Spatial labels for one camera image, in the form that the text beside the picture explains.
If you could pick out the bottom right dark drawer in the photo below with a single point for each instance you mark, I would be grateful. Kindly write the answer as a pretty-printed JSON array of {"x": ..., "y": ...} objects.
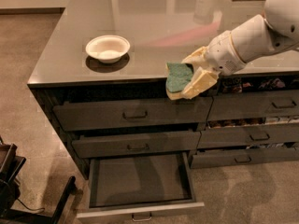
[{"x": 243, "y": 157}]

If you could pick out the middle left dark drawer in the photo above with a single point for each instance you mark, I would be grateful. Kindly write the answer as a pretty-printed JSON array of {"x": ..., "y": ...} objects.
[{"x": 139, "y": 143}]

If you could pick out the white paper bowl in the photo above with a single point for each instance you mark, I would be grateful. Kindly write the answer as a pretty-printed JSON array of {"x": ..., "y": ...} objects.
[{"x": 107, "y": 48}]

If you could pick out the dark counter cabinet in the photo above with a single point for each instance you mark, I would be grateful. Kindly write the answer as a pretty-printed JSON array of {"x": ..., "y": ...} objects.
[{"x": 159, "y": 32}]

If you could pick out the middle right dark drawer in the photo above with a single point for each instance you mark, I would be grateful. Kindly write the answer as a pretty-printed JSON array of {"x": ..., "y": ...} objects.
[{"x": 247, "y": 136}]

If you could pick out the green yellow sponge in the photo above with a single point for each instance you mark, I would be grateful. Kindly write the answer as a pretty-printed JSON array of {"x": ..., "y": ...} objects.
[{"x": 178, "y": 77}]

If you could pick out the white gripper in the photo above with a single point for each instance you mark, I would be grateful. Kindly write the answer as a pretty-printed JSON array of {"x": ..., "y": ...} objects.
[{"x": 221, "y": 54}]

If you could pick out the open bottom left drawer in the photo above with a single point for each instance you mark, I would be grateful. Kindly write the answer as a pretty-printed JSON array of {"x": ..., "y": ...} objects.
[{"x": 139, "y": 188}]

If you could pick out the top right dark drawer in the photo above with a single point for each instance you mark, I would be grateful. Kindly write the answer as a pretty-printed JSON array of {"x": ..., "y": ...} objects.
[{"x": 250, "y": 105}]

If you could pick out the dark drawer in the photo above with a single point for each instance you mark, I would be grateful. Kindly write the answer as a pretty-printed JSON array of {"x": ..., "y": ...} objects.
[
  {"x": 131, "y": 113},
  {"x": 243, "y": 157},
  {"x": 247, "y": 136},
  {"x": 250, "y": 105},
  {"x": 139, "y": 143}
]

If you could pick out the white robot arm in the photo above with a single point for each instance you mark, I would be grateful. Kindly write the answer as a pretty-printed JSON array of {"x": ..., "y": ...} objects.
[{"x": 273, "y": 32}]

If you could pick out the black chair frame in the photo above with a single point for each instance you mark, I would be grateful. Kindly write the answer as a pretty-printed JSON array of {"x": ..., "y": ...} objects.
[{"x": 12, "y": 209}]

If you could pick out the top left dark drawer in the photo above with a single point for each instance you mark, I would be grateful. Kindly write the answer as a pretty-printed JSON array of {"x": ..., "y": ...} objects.
[{"x": 131, "y": 113}]

